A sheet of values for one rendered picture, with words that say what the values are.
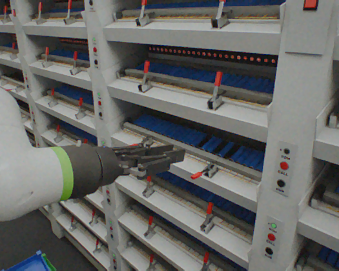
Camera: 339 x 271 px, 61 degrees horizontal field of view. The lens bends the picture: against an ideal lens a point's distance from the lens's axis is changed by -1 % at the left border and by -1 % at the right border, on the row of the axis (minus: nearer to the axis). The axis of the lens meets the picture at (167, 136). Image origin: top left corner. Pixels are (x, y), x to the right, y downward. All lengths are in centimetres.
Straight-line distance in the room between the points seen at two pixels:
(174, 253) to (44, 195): 73
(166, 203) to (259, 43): 61
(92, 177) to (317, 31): 46
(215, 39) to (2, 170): 51
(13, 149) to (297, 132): 51
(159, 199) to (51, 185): 63
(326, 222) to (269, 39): 40
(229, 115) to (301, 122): 17
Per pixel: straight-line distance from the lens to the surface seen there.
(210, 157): 84
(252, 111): 71
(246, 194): 76
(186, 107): 78
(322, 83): 60
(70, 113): 140
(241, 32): 66
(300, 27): 60
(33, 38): 168
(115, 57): 107
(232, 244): 89
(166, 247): 114
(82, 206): 171
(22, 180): 44
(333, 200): 74
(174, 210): 100
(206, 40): 72
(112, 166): 53
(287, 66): 62
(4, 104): 52
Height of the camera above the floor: 134
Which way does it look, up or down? 22 degrees down
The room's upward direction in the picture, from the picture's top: straight up
